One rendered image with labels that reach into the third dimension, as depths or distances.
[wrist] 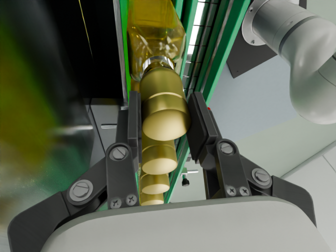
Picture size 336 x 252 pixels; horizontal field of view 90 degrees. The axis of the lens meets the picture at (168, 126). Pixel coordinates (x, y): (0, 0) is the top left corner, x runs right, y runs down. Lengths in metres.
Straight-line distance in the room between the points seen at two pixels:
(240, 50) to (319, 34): 0.30
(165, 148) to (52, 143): 0.14
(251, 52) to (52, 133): 0.75
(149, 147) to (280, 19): 0.57
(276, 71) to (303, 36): 0.44
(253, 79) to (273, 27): 0.36
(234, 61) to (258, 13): 0.19
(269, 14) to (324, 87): 0.30
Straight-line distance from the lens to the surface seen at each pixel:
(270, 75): 1.00
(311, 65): 0.57
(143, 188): 0.21
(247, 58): 0.84
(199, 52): 0.41
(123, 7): 0.28
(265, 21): 0.69
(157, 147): 0.15
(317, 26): 0.59
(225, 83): 0.90
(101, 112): 0.51
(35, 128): 0.21
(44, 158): 0.23
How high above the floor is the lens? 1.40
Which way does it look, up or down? 39 degrees down
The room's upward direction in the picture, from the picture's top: 171 degrees clockwise
